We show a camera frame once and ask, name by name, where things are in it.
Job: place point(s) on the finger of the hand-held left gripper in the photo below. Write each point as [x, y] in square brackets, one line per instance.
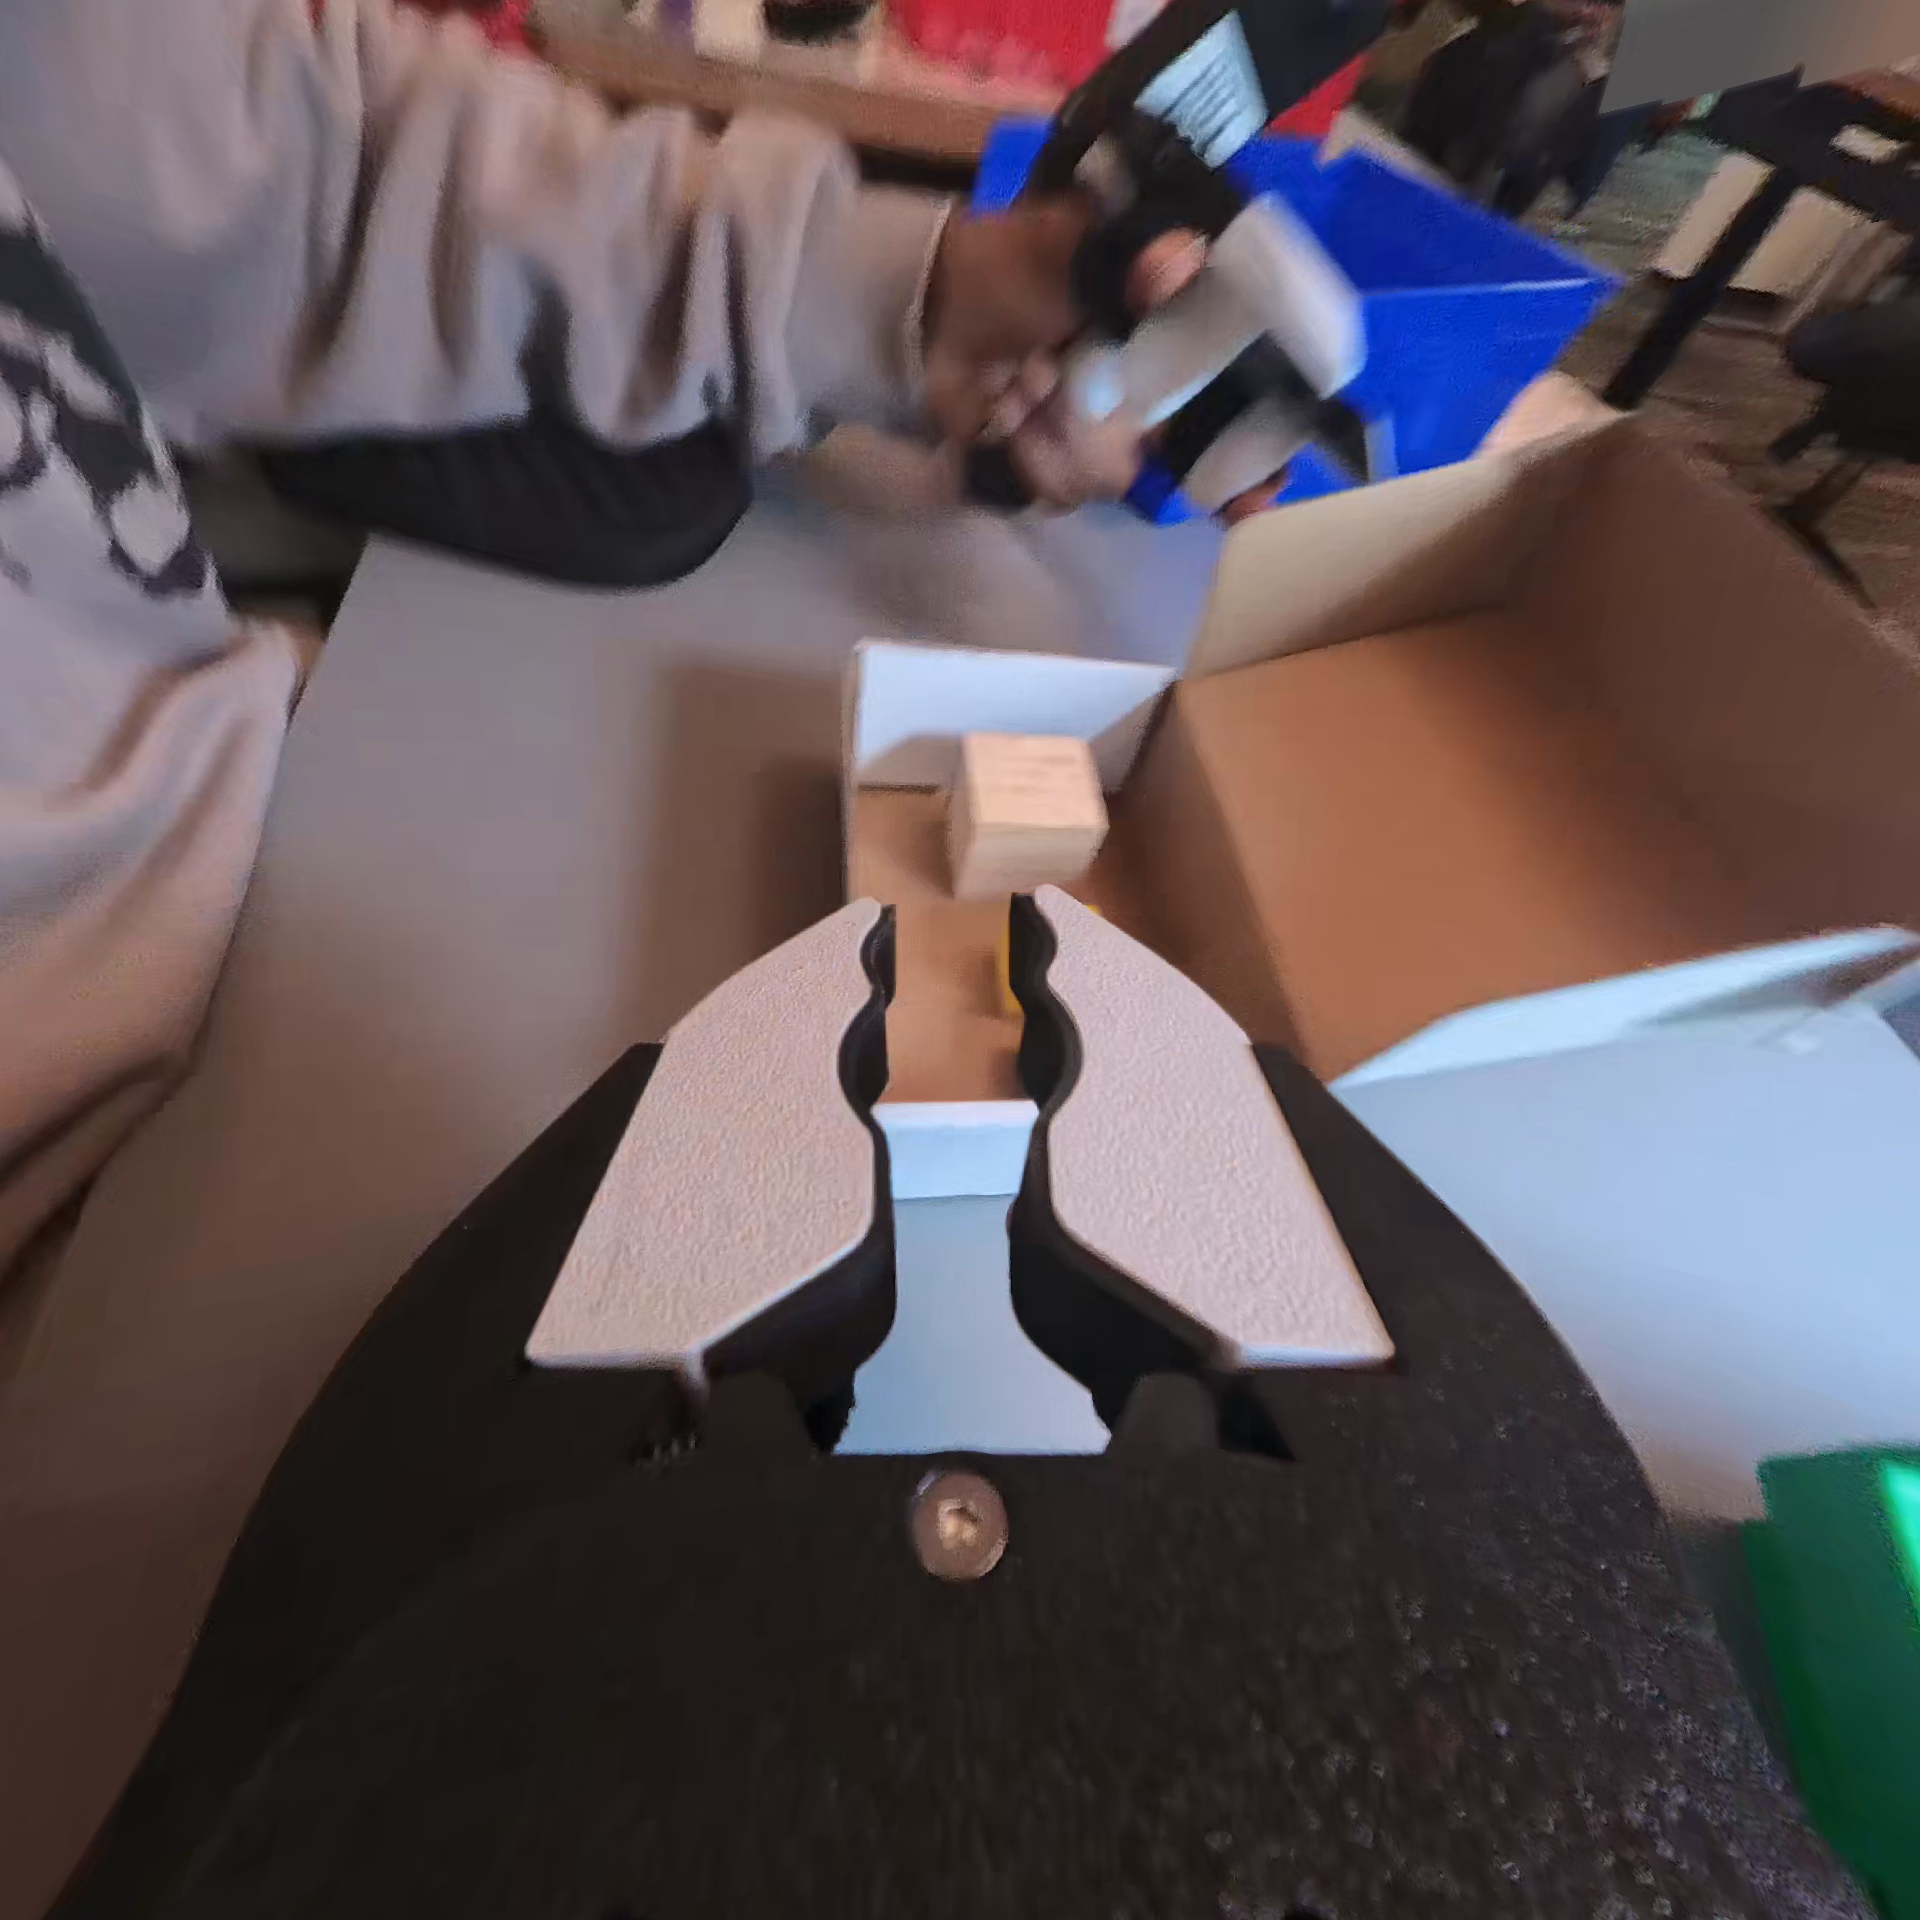
[1244, 459]
[1300, 293]

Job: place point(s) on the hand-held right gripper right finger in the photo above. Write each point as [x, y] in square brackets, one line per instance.
[1202, 1186]

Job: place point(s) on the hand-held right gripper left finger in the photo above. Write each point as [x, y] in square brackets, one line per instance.
[722, 1172]

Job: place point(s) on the yellow cube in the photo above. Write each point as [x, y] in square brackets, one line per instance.
[1014, 975]

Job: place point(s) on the pale wooden cube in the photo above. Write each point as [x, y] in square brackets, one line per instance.
[1027, 819]

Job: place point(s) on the white cardboard box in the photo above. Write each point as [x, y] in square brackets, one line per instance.
[1500, 796]

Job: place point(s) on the person's left hand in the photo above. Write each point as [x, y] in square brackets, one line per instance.
[1005, 346]

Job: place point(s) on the blue plastic bin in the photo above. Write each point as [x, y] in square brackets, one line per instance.
[1442, 330]

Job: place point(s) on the red container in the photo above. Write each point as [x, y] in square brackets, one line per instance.
[1005, 37]

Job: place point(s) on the wooden table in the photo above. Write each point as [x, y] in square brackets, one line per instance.
[780, 90]

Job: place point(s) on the black ribbed cloth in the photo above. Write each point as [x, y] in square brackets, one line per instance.
[511, 504]

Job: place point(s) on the black metal table frame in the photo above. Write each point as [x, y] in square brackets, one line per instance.
[1725, 226]

